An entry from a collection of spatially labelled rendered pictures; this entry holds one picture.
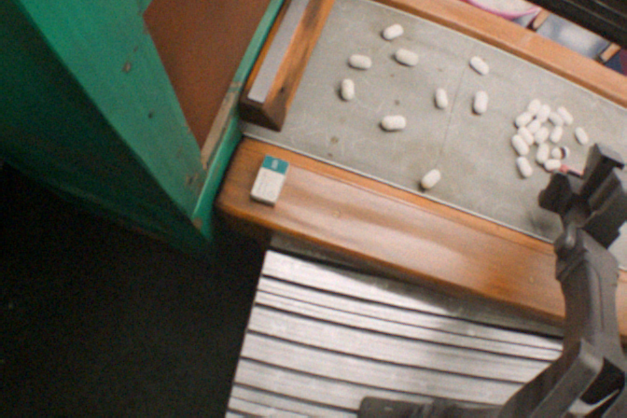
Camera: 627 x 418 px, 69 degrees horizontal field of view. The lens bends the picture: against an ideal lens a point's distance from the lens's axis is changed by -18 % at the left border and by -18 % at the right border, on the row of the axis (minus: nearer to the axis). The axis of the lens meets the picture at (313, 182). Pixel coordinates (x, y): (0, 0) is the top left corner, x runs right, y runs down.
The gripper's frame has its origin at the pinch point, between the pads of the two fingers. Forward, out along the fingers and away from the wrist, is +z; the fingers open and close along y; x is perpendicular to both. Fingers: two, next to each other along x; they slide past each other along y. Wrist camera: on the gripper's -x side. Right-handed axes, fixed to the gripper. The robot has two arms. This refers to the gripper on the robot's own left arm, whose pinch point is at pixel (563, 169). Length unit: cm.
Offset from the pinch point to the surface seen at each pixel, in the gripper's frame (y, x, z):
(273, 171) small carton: 43.0, 9.2, -14.0
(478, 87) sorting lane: 17.4, -4.6, 8.2
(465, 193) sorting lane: 15.6, 7.5, -5.6
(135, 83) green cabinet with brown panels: 50, -15, -45
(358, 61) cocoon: 37.3, -3.1, 3.8
